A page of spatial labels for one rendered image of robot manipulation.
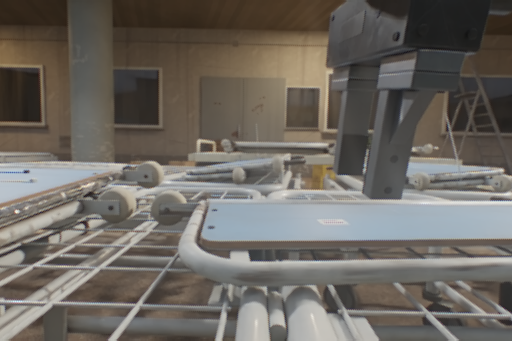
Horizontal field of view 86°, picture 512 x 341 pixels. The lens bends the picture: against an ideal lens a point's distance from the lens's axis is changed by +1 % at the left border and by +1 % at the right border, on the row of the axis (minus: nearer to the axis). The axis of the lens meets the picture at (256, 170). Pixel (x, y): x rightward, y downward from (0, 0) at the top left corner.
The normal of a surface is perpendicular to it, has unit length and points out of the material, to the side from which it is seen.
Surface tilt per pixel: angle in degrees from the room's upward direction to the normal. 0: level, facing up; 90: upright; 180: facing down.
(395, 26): 90
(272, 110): 90
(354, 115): 101
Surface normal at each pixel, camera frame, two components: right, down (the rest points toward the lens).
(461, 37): 0.10, 0.27
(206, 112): 0.00, 0.07
